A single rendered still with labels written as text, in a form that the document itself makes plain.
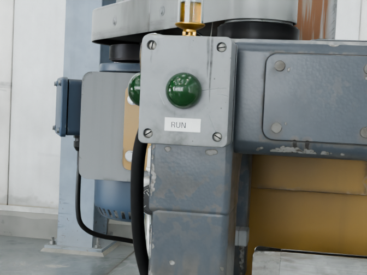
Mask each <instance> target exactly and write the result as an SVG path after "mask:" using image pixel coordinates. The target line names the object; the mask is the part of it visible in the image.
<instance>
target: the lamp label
mask: <svg viewBox="0 0 367 275"><path fill-rule="evenodd" d="M200 123H201V119H192V118H171V117H165V124H164V130H166V131H186V132H197V133H200Z"/></svg>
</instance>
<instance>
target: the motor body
mask: <svg viewBox="0 0 367 275"><path fill-rule="evenodd" d="M99 71H100V72H113V73H140V63H102V64H100V65H99ZM94 204H95V206H96V208H97V210H98V211H99V213H100V214H101V215H103V216H104V217H106V218H109V219H112V220H117V221H122V222H131V182H124V181H108V180H94Z"/></svg>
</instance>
